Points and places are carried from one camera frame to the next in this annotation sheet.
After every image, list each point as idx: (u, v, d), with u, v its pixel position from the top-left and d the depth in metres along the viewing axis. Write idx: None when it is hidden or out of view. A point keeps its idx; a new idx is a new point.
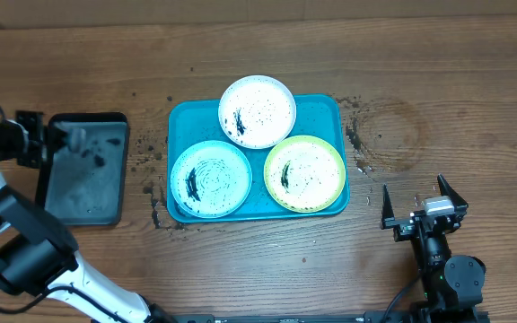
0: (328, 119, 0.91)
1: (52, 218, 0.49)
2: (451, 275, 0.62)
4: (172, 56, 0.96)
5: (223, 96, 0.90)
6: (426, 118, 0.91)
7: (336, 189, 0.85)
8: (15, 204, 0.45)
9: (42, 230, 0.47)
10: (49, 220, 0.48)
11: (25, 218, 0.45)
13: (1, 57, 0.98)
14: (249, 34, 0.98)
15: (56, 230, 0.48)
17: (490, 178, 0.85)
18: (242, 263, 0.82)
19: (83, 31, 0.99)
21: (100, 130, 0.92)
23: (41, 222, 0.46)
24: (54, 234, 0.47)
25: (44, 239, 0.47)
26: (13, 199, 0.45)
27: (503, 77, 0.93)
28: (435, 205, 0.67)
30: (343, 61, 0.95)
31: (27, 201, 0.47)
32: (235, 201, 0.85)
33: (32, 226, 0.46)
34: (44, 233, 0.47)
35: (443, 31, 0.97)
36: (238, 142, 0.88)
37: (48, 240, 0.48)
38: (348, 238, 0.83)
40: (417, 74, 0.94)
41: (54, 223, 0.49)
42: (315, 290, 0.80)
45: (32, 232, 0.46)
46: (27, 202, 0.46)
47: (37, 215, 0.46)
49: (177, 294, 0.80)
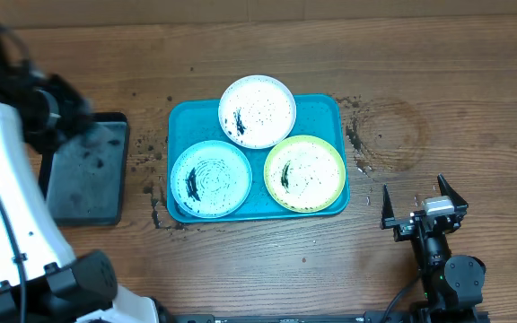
0: (329, 119, 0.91)
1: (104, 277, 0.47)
2: (451, 275, 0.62)
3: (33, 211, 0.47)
4: (172, 56, 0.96)
5: (223, 96, 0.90)
6: (427, 118, 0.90)
7: (336, 189, 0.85)
8: (72, 287, 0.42)
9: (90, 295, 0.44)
10: (102, 285, 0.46)
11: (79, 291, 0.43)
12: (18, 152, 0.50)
13: None
14: (249, 34, 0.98)
15: (107, 293, 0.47)
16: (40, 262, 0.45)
17: (490, 178, 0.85)
18: (243, 263, 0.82)
19: (83, 30, 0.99)
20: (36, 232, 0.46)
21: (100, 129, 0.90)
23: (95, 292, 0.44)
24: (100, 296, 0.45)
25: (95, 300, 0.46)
26: (73, 280, 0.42)
27: (503, 77, 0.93)
28: (436, 205, 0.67)
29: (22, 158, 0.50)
30: (343, 61, 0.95)
31: (81, 271, 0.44)
32: (235, 201, 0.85)
33: (85, 297, 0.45)
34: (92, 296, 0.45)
35: (443, 31, 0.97)
36: (238, 142, 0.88)
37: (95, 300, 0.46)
38: (348, 238, 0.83)
40: (418, 74, 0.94)
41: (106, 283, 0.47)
42: (315, 289, 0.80)
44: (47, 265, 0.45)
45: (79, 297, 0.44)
46: (83, 277, 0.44)
47: (92, 287, 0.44)
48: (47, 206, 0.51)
49: (177, 294, 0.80)
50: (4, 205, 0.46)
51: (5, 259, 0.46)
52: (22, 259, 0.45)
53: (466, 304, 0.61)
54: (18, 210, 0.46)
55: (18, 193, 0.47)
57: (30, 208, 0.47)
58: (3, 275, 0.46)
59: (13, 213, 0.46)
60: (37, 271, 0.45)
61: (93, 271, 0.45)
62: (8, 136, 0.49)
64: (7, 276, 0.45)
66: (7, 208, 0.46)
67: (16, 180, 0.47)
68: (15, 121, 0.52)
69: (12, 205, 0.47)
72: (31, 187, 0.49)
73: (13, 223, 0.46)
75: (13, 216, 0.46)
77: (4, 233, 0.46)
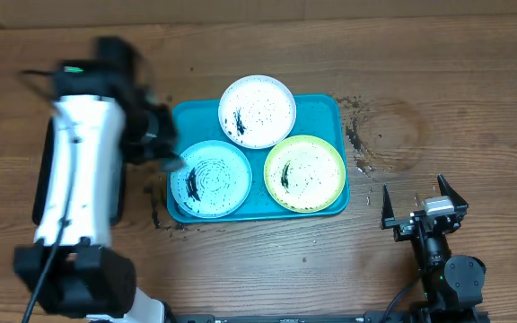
0: (329, 119, 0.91)
1: (120, 278, 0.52)
2: (451, 276, 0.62)
3: (97, 187, 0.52)
4: (172, 56, 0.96)
5: (223, 96, 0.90)
6: (427, 119, 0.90)
7: (336, 189, 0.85)
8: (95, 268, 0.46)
9: (106, 287, 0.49)
10: (117, 283, 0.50)
11: (99, 278, 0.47)
12: (109, 140, 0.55)
13: (1, 57, 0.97)
14: (249, 34, 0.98)
15: (118, 294, 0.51)
16: (79, 233, 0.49)
17: (490, 178, 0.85)
18: (243, 263, 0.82)
19: (83, 30, 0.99)
20: (88, 205, 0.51)
21: None
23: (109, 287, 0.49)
24: (113, 291, 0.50)
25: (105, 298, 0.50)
26: (96, 263, 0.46)
27: (503, 78, 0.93)
28: (436, 205, 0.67)
29: (110, 145, 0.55)
30: (343, 61, 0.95)
31: (108, 260, 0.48)
32: (235, 201, 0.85)
33: (100, 289, 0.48)
34: (107, 289, 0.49)
35: (443, 31, 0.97)
36: (238, 142, 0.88)
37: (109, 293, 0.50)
38: (348, 238, 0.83)
40: (418, 74, 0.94)
41: (119, 285, 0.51)
42: (315, 289, 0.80)
44: (81, 238, 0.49)
45: (97, 285, 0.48)
46: (107, 266, 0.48)
47: (109, 280, 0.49)
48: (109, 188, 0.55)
49: (177, 294, 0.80)
50: (75, 178, 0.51)
51: (54, 218, 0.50)
52: (66, 225, 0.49)
53: (467, 304, 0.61)
54: (85, 178, 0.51)
55: (90, 173, 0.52)
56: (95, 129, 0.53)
57: (96, 183, 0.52)
58: (44, 231, 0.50)
59: (81, 185, 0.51)
60: (74, 240, 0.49)
61: (116, 267, 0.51)
62: (105, 126, 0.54)
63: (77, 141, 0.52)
64: (47, 234, 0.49)
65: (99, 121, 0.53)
66: (77, 180, 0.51)
67: (93, 163, 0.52)
68: (118, 122, 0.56)
69: (83, 179, 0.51)
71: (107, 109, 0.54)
72: (101, 172, 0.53)
73: (75, 189, 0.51)
75: (77, 187, 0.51)
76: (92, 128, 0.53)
77: (64, 197, 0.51)
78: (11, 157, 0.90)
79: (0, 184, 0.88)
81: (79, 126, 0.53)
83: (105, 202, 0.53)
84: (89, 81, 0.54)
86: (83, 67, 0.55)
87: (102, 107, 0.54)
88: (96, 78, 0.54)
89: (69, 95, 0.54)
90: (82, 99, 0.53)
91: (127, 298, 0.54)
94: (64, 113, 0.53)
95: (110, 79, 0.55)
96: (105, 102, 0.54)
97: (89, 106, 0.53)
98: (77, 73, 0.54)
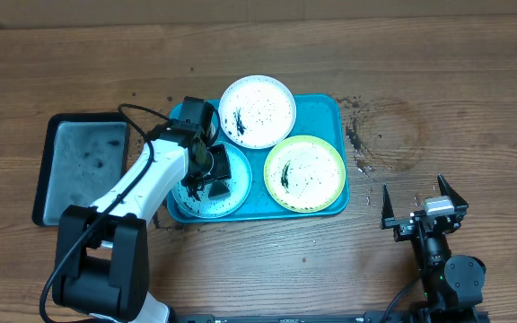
0: (329, 119, 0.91)
1: (140, 276, 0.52)
2: (451, 275, 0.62)
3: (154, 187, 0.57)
4: (172, 56, 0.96)
5: (223, 96, 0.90)
6: (427, 118, 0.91)
7: (336, 189, 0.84)
8: (134, 238, 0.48)
9: (127, 269, 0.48)
10: (137, 276, 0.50)
11: (127, 251, 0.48)
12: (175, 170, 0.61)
13: (1, 56, 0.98)
14: (249, 34, 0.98)
15: (134, 287, 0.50)
16: (127, 209, 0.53)
17: (490, 178, 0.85)
18: (243, 263, 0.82)
19: (83, 30, 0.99)
20: (144, 195, 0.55)
21: (100, 130, 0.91)
23: (134, 270, 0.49)
24: (129, 279, 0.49)
25: (120, 286, 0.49)
26: (134, 233, 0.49)
27: (503, 78, 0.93)
28: (436, 205, 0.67)
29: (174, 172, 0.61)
30: (343, 61, 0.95)
31: (143, 240, 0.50)
32: (235, 201, 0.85)
33: (123, 269, 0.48)
34: (125, 273, 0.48)
35: (443, 31, 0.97)
36: (238, 142, 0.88)
37: (124, 282, 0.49)
38: (348, 238, 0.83)
40: (418, 75, 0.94)
41: (137, 282, 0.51)
42: (315, 289, 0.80)
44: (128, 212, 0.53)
45: (121, 263, 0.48)
46: (140, 246, 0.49)
47: (136, 262, 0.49)
48: (158, 202, 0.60)
49: (178, 294, 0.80)
50: (142, 178, 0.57)
51: (110, 196, 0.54)
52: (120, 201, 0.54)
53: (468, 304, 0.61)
54: (148, 177, 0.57)
55: (154, 181, 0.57)
56: (170, 159, 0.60)
57: (155, 184, 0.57)
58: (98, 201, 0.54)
59: (144, 182, 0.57)
60: (121, 213, 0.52)
61: (143, 260, 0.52)
62: (176, 160, 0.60)
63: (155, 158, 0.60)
64: (100, 203, 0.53)
65: (175, 156, 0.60)
66: (143, 178, 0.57)
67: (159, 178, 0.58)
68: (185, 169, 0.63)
69: (145, 182, 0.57)
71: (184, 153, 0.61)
72: (160, 187, 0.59)
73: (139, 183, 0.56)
75: (140, 186, 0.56)
76: (167, 158, 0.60)
77: (127, 185, 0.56)
78: (10, 157, 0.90)
79: (1, 184, 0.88)
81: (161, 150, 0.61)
83: (152, 207, 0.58)
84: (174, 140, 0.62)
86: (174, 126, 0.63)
87: (181, 152, 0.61)
88: (180, 137, 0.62)
89: (158, 139, 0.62)
90: (166, 143, 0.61)
91: (136, 307, 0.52)
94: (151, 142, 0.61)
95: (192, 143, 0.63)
96: (182, 149, 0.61)
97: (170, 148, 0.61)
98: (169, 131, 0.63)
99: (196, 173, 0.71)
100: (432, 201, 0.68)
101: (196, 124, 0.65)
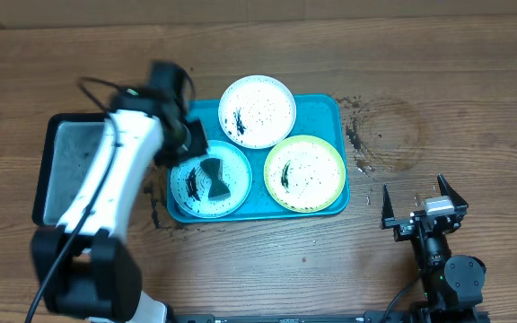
0: (329, 119, 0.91)
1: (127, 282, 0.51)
2: (451, 275, 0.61)
3: (126, 183, 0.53)
4: (172, 56, 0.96)
5: (223, 96, 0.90)
6: (427, 118, 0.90)
7: (336, 189, 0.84)
8: (109, 258, 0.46)
9: (109, 286, 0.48)
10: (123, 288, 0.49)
11: (107, 272, 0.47)
12: (144, 151, 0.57)
13: (2, 56, 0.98)
14: (249, 34, 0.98)
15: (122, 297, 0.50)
16: (100, 222, 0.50)
17: (490, 178, 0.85)
18: (243, 263, 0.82)
19: (83, 30, 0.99)
20: (114, 198, 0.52)
21: (100, 130, 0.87)
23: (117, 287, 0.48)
24: (115, 294, 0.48)
25: (109, 300, 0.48)
26: (109, 255, 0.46)
27: (503, 77, 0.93)
28: (435, 205, 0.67)
29: (144, 154, 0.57)
30: (343, 61, 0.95)
31: (121, 255, 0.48)
32: (235, 201, 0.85)
33: (107, 287, 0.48)
34: (109, 290, 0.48)
35: (443, 30, 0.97)
36: (238, 142, 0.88)
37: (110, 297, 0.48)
38: (348, 238, 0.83)
40: (418, 74, 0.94)
41: (126, 289, 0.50)
42: (315, 289, 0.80)
44: (101, 226, 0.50)
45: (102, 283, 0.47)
46: (118, 262, 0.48)
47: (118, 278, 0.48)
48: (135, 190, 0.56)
49: (177, 294, 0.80)
50: (109, 176, 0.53)
51: (79, 208, 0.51)
52: (91, 213, 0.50)
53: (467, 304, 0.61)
54: (116, 172, 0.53)
55: (123, 176, 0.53)
56: (136, 137, 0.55)
57: (125, 178, 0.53)
58: (66, 218, 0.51)
59: (112, 179, 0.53)
60: (93, 229, 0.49)
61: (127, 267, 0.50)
62: (144, 141, 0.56)
63: (119, 145, 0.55)
64: (69, 220, 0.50)
65: (142, 133, 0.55)
66: (110, 175, 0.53)
67: (128, 166, 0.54)
68: (158, 138, 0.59)
69: (114, 178, 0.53)
71: (151, 126, 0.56)
72: (132, 178, 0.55)
73: (107, 186, 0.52)
75: (109, 186, 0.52)
76: (134, 137, 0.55)
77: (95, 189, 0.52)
78: (10, 157, 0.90)
79: (1, 183, 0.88)
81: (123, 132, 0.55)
83: (128, 201, 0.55)
84: (139, 104, 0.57)
86: (140, 91, 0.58)
87: (149, 123, 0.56)
88: (147, 100, 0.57)
89: (123, 109, 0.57)
90: (133, 113, 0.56)
91: (129, 308, 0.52)
94: (112, 119, 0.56)
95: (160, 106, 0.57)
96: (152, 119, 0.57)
97: (136, 119, 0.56)
98: (133, 95, 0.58)
99: (169, 147, 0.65)
100: (432, 201, 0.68)
101: (168, 87, 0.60)
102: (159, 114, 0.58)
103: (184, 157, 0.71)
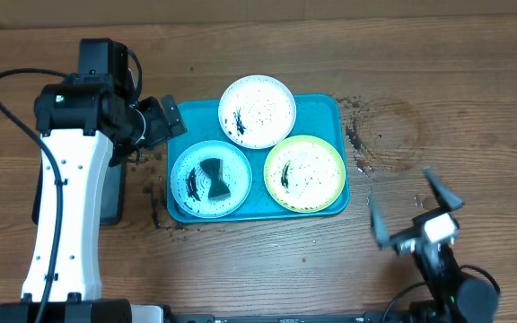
0: (329, 118, 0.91)
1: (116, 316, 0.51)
2: (464, 303, 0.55)
3: (84, 228, 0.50)
4: (172, 56, 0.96)
5: (223, 96, 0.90)
6: (427, 118, 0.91)
7: (336, 189, 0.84)
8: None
9: None
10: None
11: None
12: (95, 180, 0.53)
13: (1, 56, 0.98)
14: (249, 34, 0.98)
15: None
16: (66, 285, 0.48)
17: (490, 178, 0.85)
18: (243, 264, 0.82)
19: (83, 30, 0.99)
20: (75, 253, 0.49)
21: None
23: None
24: None
25: None
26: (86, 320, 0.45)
27: (503, 78, 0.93)
28: (435, 230, 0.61)
29: (96, 184, 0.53)
30: (343, 61, 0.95)
31: (100, 309, 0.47)
32: (235, 201, 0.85)
33: None
34: None
35: (443, 31, 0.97)
36: (238, 142, 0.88)
37: None
38: (348, 238, 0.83)
40: (418, 75, 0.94)
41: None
42: (315, 290, 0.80)
44: (70, 290, 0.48)
45: None
46: (98, 318, 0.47)
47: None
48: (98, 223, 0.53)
49: (177, 294, 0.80)
50: (63, 222, 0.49)
51: (39, 274, 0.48)
52: (54, 279, 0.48)
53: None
54: (71, 218, 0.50)
55: (78, 219, 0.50)
56: (82, 167, 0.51)
57: (81, 222, 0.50)
58: (30, 286, 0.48)
59: (68, 226, 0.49)
60: (62, 295, 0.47)
61: (109, 308, 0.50)
62: (91, 169, 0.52)
63: (65, 183, 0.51)
64: (34, 289, 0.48)
65: (86, 160, 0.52)
66: (65, 222, 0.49)
67: (81, 206, 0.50)
68: (109, 148, 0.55)
69: (70, 226, 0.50)
71: (94, 145, 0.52)
72: (89, 215, 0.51)
73: (62, 240, 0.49)
75: (65, 236, 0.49)
76: (78, 167, 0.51)
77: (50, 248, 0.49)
78: (10, 157, 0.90)
79: (0, 184, 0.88)
81: (65, 165, 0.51)
83: (93, 239, 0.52)
84: (76, 109, 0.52)
86: (68, 97, 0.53)
87: (92, 141, 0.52)
88: (80, 109, 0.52)
89: (56, 130, 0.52)
90: (69, 130, 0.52)
91: None
94: (47, 149, 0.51)
95: (99, 102, 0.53)
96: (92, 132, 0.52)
97: (76, 138, 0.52)
98: (61, 103, 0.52)
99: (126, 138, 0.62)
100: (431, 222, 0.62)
101: (104, 74, 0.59)
102: (99, 117, 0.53)
103: (144, 144, 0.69)
